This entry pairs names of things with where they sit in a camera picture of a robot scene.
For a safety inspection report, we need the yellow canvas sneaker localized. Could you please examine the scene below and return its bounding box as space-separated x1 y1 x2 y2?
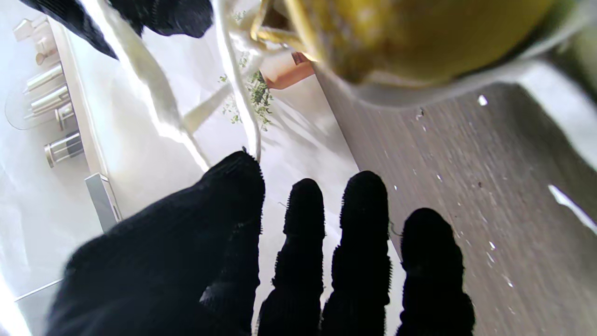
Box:
250 0 597 109

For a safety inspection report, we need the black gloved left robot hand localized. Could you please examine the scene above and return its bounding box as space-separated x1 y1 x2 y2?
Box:
47 150 476 336

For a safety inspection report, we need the printed kitchen backdrop cloth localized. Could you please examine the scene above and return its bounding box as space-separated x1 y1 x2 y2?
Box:
0 0 406 336

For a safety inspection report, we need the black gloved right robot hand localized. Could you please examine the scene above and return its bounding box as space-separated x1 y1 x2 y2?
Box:
19 0 214 60

